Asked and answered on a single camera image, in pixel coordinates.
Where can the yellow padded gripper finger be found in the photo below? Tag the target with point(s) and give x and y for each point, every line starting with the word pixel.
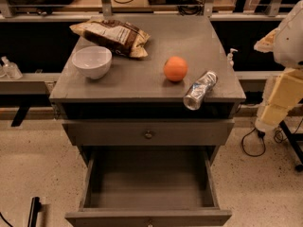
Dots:
pixel 269 117
pixel 288 89

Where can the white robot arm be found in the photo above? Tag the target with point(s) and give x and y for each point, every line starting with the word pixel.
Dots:
pixel 286 44

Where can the closed grey top drawer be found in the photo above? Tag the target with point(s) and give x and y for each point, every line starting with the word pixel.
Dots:
pixel 148 132

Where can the grey wooden drawer cabinet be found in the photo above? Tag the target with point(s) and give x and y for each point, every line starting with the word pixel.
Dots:
pixel 139 90

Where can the open grey middle drawer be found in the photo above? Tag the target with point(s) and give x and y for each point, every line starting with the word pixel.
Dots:
pixel 149 187

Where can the black stand leg right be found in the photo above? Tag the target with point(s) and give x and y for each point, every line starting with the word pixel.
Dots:
pixel 294 139

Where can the white pump bottle right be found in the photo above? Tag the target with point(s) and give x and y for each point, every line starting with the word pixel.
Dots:
pixel 230 56

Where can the orange fruit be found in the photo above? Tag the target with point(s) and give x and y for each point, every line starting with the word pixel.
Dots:
pixel 175 69

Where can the brown chip bag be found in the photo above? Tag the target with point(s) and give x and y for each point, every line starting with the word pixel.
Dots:
pixel 122 38

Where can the white ceramic bowl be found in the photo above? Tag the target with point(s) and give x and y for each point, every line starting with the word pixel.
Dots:
pixel 93 61

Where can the black bar on floor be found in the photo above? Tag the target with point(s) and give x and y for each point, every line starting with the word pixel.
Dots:
pixel 33 211

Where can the clear sanitizer bottle left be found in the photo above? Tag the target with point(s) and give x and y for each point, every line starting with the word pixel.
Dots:
pixel 11 69

